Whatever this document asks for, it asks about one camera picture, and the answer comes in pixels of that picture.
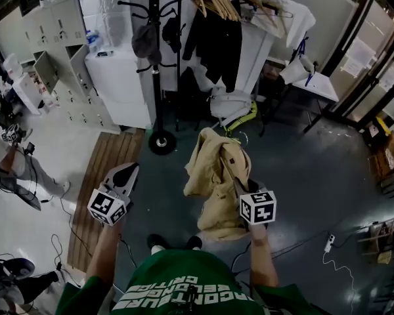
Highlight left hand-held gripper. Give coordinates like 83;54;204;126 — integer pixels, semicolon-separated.
87;161;141;226

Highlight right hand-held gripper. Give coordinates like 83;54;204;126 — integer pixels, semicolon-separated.
232;177;278;232

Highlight beige jacket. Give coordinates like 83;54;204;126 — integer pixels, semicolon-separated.
183;127;254;242

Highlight black coat stand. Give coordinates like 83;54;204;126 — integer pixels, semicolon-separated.
117;0;186;156

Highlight person's right forearm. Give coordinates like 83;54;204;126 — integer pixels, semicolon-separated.
248;223;280;288

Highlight person's left forearm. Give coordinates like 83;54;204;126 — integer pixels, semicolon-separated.
85;220;126;282

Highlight wooden slatted floor mat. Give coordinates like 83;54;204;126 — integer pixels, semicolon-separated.
66;130;146;273

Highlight person's right black shoe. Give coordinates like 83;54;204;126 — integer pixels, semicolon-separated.
185;235;204;251

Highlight person's black shoe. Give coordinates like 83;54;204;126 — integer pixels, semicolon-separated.
185;235;204;251
146;234;167;251

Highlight person's left black shoe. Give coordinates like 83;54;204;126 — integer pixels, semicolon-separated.
146;234;167;251

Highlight white power strip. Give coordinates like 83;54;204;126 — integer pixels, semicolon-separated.
323;232;336;253

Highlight black bag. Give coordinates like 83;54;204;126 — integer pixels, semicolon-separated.
178;66;212;125

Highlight person's green printed t-shirt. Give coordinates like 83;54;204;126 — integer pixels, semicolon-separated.
55;249;323;315

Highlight white table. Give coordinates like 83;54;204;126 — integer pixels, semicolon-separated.
271;72;341;135

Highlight black garment rack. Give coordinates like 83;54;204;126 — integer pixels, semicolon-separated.
175;0;295;133

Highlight white plastic bag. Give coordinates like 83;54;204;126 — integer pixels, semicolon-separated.
278;53;320;85

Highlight grey cap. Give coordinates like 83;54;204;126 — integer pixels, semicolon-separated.
131;22;163;66

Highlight blue label water bottle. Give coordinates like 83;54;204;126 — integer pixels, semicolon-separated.
85;30;101;54

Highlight black hanging jacket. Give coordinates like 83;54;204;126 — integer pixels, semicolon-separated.
181;7;244;93

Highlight white metal locker cabinet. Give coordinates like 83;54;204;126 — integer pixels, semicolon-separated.
20;0;121;135

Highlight cardboard box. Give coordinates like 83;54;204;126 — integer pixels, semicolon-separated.
366;131;394;182

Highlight black cap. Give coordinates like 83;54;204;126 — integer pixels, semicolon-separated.
161;14;186;54

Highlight yellow floor sign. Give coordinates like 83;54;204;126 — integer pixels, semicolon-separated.
375;116;392;135

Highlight plastic wrapped white panel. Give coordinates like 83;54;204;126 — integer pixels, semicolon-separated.
74;0;133;53

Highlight row of wooden hangers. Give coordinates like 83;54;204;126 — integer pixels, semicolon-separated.
204;0;243;22

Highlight glass sliding door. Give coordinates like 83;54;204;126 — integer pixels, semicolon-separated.
320;0;394;131

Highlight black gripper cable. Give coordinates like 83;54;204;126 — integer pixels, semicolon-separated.
230;241;253;272

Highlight white bag with yellow straps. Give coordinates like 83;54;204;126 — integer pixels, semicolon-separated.
209;86;259;141

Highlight white power cable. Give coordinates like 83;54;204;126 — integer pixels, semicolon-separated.
321;251;358;315

